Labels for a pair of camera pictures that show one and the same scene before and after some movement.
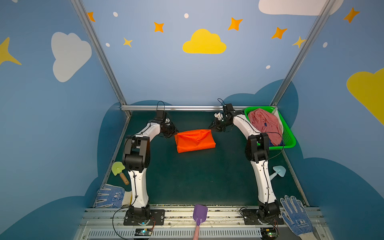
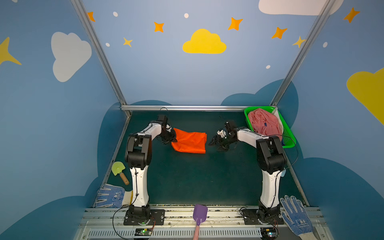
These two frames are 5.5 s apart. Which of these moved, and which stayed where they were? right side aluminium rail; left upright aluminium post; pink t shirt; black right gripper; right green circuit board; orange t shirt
Moved: orange t shirt; black right gripper
Stayed: right side aluminium rail; left upright aluminium post; pink t shirt; right green circuit board
